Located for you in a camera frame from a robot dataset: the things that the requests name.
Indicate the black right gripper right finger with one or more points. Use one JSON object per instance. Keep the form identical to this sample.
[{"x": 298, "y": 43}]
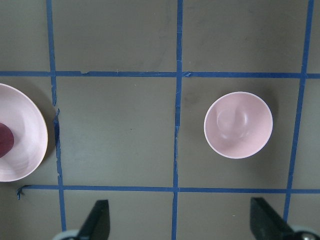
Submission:
[{"x": 266, "y": 223}]

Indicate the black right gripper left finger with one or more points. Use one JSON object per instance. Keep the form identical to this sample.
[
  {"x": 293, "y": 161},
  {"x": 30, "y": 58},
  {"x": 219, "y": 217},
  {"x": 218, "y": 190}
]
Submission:
[{"x": 97, "y": 224}]

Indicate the small pink bowl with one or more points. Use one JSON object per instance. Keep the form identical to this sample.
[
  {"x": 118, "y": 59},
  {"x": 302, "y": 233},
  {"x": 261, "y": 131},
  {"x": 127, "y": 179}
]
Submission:
[{"x": 238, "y": 125}]

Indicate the red apple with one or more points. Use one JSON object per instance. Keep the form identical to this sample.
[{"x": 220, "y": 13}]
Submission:
[{"x": 6, "y": 140}]

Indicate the pink plate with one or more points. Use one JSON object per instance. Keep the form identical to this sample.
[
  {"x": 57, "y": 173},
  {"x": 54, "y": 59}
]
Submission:
[{"x": 21, "y": 113}]

